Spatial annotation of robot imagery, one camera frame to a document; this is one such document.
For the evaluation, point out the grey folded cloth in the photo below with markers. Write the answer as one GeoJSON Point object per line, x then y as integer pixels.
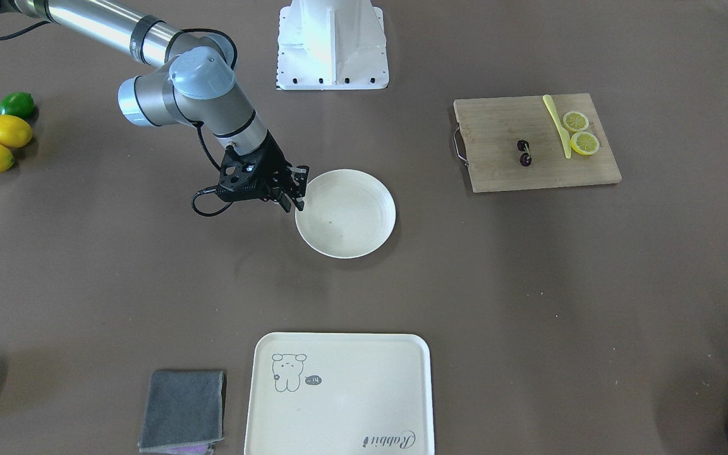
{"type": "Point", "coordinates": [183, 412]}

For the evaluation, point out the dark red cherries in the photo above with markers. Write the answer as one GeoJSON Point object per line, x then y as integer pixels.
{"type": "Point", "coordinates": [525, 158]}

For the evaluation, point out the cream rabbit tray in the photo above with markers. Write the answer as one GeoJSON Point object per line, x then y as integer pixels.
{"type": "Point", "coordinates": [340, 393]}

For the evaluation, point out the yellow plastic knife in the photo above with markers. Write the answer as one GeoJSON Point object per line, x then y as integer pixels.
{"type": "Point", "coordinates": [562, 132]}

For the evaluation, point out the wooden cutting board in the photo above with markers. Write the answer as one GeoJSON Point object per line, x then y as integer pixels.
{"type": "Point", "coordinates": [489, 129]}

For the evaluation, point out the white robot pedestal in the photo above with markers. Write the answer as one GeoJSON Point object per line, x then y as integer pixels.
{"type": "Point", "coordinates": [331, 45]}

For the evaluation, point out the cream round plate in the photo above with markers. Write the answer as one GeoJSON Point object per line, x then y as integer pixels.
{"type": "Point", "coordinates": [347, 214]}

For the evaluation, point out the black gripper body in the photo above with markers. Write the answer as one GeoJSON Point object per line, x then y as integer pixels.
{"type": "Point", "coordinates": [273, 164]}

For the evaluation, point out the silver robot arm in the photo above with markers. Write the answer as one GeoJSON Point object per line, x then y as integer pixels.
{"type": "Point", "coordinates": [192, 82]}

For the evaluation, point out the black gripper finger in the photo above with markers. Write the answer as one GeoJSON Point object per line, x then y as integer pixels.
{"type": "Point", "coordinates": [299, 184]}

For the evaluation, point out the green lime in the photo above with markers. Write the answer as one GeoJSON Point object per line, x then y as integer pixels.
{"type": "Point", "coordinates": [21, 104]}

